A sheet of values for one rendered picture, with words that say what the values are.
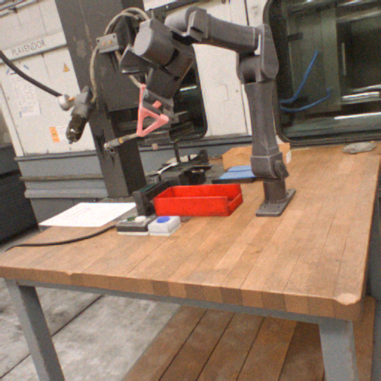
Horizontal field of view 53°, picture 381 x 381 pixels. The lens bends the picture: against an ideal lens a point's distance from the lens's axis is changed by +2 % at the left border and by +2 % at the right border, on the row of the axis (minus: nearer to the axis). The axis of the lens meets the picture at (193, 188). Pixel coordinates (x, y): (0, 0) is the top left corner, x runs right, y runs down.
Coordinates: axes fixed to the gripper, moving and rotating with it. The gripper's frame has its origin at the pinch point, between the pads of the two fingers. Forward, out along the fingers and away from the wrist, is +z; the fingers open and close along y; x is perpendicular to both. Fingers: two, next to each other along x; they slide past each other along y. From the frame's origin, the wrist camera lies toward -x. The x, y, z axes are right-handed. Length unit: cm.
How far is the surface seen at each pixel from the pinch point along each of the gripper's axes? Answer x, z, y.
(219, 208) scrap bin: 31.6, 12.6, -0.4
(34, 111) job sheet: -33, 102, -171
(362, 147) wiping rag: 86, -16, -39
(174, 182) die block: 25.3, 25.1, -25.4
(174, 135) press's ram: 18.1, 12.3, -32.2
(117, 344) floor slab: 58, 140, -40
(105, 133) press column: 0, 31, -47
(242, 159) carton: 51, 14, -46
